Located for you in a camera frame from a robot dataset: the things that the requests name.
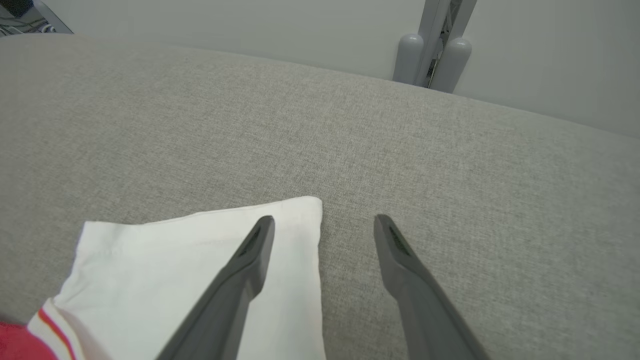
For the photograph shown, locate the red jersey black white print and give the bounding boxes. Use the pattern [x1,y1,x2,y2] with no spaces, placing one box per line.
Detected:
[0,307,78,360]

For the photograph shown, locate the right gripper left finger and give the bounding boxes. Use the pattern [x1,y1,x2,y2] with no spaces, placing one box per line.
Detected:
[155,215,276,360]

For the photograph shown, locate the white folded garment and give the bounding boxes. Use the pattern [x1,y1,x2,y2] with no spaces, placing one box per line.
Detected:
[27,196,328,360]

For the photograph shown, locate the grey metal frame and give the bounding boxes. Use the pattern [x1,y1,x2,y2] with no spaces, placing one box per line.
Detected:
[32,0,75,35]

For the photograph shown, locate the grey fabric sofa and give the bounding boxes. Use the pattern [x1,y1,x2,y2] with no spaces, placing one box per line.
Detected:
[0,32,640,360]

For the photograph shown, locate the tangled floor cables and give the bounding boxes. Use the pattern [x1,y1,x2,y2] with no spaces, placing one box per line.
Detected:
[0,15,56,37]

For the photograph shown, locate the black chair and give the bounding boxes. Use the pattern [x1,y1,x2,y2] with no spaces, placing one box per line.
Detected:
[0,0,33,18]

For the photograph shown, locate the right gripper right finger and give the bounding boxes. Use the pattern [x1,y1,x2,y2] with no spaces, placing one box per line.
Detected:
[374,214,493,360]

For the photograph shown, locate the grey partition post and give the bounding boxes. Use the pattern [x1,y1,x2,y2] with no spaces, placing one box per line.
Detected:
[392,0,478,94]

